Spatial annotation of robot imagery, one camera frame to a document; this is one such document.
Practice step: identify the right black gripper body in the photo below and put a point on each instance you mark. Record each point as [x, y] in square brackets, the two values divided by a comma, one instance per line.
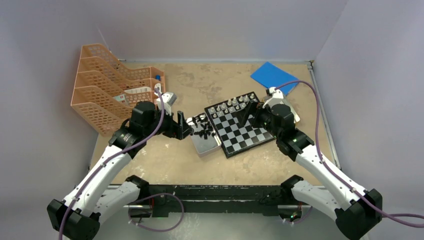
[264, 115]

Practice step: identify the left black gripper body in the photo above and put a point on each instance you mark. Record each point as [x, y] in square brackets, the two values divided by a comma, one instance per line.
[166, 127]

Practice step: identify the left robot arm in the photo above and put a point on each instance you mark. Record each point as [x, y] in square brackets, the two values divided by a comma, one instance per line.
[80, 214]

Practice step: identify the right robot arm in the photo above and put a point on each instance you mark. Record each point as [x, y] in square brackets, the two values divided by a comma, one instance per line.
[343, 200]

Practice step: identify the black white chess board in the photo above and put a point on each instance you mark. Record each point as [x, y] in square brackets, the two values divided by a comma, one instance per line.
[236, 139]

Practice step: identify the silver metal tin tray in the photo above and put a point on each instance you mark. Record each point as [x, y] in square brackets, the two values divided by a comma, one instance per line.
[204, 137]

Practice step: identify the blue notebook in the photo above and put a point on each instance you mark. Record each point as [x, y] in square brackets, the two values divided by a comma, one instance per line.
[269, 75]

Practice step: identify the white label box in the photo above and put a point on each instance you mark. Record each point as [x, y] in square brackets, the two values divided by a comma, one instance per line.
[138, 90]

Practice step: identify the orange plastic file rack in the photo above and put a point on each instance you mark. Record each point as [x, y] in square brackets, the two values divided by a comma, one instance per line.
[98, 93]

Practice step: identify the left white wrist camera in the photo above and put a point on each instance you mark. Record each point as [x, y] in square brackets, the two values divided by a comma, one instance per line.
[164, 100]

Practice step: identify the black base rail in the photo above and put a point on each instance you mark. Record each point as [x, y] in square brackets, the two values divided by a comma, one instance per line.
[267, 200]

